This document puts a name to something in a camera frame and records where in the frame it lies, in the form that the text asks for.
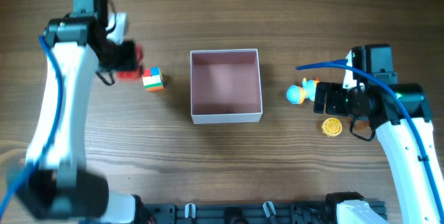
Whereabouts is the red toy robot car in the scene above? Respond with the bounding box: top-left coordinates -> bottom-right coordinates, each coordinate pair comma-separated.
117,45 -> 144,81

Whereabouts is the colourful puzzle cube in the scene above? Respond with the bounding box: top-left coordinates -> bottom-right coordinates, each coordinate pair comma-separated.
142,67 -> 164,92

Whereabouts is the blue and orange toy figure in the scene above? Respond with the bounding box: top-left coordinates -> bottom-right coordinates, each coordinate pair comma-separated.
286,78 -> 320,105

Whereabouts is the white box with pink interior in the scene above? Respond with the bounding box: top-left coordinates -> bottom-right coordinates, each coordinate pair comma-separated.
190,49 -> 263,124

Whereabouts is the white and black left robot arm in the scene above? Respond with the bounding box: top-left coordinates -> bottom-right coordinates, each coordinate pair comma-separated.
8,0 -> 150,223

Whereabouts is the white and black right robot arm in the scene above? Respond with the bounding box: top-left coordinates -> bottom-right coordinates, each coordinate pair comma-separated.
310,44 -> 443,223

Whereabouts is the yellow round plastic toy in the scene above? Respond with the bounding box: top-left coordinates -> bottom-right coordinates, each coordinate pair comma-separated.
321,118 -> 343,137

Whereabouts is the brown plush toy with carrot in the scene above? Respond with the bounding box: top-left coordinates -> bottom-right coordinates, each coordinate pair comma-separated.
350,117 -> 370,131

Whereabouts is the blue right cable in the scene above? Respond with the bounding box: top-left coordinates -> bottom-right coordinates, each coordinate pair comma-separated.
294,58 -> 444,214

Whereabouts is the blue cable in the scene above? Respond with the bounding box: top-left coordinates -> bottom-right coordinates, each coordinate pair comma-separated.
0,35 -> 65,224
294,58 -> 444,214

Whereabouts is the blue left cable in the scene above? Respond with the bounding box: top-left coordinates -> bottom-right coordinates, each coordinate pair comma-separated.
0,35 -> 65,224

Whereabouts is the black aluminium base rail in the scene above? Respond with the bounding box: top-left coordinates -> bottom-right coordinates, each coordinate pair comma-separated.
145,201 -> 334,224

